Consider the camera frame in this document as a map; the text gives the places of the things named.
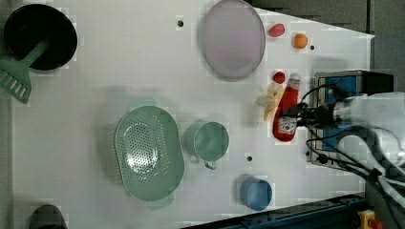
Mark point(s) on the green mug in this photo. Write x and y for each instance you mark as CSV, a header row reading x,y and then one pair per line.
x,y
207,141

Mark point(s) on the pink toy fruit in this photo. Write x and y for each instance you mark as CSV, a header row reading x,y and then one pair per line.
x,y
277,30

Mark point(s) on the orange toy fruit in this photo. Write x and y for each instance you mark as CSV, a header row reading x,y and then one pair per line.
x,y
300,41

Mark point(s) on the yellow emergency stop box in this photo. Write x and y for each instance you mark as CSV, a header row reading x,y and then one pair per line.
x,y
368,220

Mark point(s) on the silver black toaster oven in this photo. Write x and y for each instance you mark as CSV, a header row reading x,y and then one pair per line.
x,y
328,88

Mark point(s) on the lilac round plate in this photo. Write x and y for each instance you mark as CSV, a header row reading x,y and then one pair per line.
x,y
233,39

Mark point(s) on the yellow felt banana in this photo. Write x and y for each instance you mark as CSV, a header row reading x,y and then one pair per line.
x,y
270,101

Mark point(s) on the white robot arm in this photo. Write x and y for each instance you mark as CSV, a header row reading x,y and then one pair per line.
x,y
369,129

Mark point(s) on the black frying pan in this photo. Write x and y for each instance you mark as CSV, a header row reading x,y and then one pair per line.
x,y
30,24

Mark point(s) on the green oval strainer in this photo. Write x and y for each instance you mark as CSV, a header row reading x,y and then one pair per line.
x,y
149,153

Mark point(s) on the black bowl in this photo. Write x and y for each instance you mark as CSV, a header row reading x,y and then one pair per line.
x,y
47,217

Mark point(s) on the red felt ketchup bottle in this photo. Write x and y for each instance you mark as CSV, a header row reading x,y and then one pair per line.
x,y
284,125

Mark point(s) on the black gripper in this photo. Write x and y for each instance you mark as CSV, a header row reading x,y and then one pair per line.
x,y
314,117

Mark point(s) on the green slotted spatula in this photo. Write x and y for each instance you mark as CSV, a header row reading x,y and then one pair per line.
x,y
15,75

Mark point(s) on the blue cup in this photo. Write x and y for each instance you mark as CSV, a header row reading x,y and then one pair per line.
x,y
255,193

